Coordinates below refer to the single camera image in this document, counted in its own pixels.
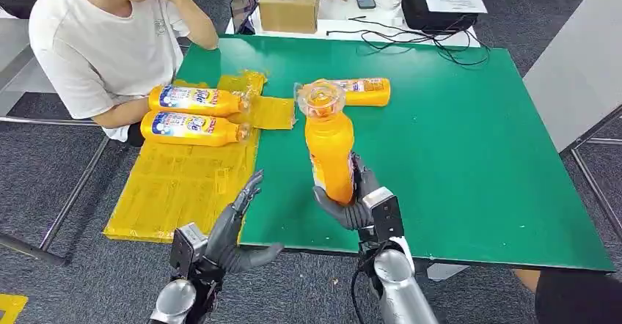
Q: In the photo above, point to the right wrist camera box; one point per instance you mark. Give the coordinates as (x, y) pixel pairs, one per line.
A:
(386, 215)

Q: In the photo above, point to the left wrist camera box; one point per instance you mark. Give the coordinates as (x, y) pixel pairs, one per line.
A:
(187, 249)

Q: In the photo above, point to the orange drink bottle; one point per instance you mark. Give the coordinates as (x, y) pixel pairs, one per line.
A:
(330, 152)
(371, 92)
(194, 99)
(189, 130)

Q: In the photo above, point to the black bag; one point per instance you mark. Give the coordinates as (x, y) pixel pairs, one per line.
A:
(437, 20)

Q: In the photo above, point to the brown cardboard box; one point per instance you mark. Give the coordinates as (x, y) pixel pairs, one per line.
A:
(289, 11)

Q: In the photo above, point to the green table mat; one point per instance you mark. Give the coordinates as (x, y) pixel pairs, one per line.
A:
(461, 142)

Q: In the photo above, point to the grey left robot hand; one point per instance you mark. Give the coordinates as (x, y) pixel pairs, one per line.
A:
(223, 244)

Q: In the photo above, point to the dark laptop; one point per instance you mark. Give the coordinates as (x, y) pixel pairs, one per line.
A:
(242, 3)

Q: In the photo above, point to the grey bench with metal frame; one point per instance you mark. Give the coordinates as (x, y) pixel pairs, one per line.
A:
(9, 50)

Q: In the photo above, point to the white table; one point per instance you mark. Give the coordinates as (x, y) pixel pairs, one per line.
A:
(340, 23)

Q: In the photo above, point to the yellow plastic sheet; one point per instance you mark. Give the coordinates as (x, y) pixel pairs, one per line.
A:
(184, 186)

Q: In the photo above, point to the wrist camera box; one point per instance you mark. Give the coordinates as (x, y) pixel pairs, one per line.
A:
(386, 215)
(187, 249)

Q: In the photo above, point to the yellow floor sticker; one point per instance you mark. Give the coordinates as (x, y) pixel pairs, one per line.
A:
(9, 307)

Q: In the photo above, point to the grey table with metal legs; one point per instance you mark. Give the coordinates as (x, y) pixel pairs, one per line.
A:
(583, 69)

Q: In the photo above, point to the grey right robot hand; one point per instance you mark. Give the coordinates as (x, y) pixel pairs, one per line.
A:
(350, 217)

